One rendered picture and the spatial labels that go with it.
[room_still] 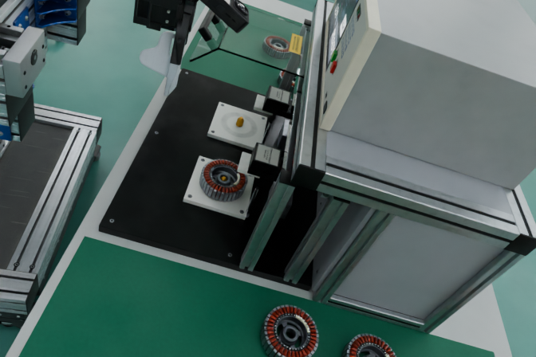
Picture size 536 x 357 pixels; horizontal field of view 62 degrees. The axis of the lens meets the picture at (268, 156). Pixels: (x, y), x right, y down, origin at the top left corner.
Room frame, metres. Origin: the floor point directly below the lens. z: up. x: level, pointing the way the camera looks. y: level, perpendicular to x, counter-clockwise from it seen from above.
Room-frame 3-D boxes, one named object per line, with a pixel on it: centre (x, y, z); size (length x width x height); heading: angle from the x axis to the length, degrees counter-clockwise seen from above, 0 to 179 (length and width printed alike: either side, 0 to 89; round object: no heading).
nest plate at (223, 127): (0.98, 0.11, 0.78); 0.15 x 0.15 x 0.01; 8
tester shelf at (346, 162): (0.90, -0.22, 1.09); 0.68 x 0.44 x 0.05; 8
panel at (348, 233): (0.90, -0.16, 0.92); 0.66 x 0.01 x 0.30; 8
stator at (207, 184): (0.74, 0.08, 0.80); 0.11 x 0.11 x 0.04
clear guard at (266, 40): (0.99, 0.10, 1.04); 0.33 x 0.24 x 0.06; 98
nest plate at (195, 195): (0.74, 0.08, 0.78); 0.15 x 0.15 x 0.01; 8
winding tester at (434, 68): (0.89, -0.23, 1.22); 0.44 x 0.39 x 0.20; 8
